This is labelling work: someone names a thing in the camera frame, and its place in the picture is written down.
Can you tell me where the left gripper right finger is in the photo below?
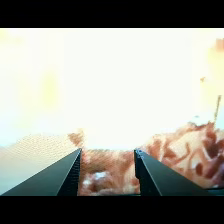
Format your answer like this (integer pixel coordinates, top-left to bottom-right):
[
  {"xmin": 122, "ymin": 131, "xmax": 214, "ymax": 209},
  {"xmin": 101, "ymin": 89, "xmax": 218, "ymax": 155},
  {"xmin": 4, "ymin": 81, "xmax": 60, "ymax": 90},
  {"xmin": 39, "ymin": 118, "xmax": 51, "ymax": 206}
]
[{"xmin": 133, "ymin": 148, "xmax": 210, "ymax": 197}]

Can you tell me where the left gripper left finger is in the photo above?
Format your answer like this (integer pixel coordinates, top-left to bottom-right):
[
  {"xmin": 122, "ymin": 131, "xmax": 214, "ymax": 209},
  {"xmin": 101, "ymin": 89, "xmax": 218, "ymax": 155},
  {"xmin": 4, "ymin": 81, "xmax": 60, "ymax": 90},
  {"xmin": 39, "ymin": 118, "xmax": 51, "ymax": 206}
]
[{"xmin": 1, "ymin": 148, "xmax": 83, "ymax": 197}]

